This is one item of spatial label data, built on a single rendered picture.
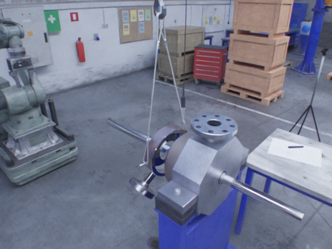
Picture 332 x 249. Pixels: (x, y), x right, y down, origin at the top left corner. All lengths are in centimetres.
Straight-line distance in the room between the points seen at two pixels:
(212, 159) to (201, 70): 519
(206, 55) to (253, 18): 143
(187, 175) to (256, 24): 457
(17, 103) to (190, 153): 229
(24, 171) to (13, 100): 86
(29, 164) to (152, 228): 168
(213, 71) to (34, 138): 438
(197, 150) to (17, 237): 212
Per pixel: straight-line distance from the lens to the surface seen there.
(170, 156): 151
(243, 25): 572
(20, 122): 342
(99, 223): 278
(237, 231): 266
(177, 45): 629
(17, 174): 340
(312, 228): 302
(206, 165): 133
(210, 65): 632
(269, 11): 549
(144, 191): 166
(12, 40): 299
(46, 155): 343
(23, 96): 321
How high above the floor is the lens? 204
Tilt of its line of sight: 27 degrees down
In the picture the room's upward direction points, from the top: straight up
